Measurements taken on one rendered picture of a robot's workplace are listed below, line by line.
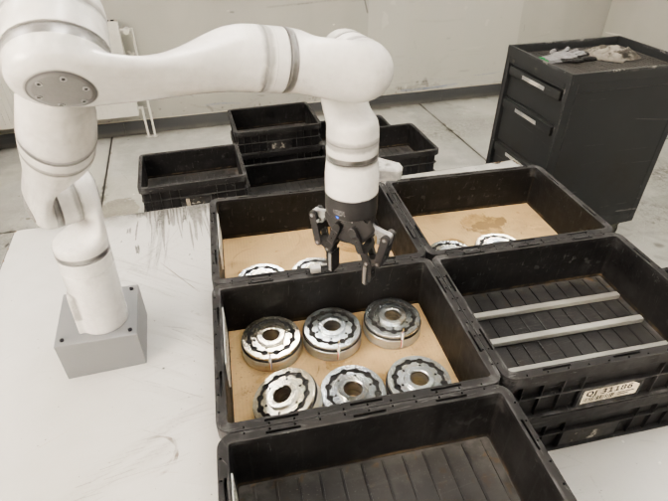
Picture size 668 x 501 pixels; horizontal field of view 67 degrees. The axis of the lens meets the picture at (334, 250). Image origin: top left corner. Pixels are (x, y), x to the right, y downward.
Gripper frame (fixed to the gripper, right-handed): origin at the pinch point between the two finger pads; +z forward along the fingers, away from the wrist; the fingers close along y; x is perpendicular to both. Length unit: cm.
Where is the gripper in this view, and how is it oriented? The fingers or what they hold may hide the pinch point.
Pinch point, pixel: (350, 267)
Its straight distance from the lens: 79.2
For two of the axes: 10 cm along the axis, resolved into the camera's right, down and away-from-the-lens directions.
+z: 0.1, 8.0, 6.0
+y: 8.4, 3.2, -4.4
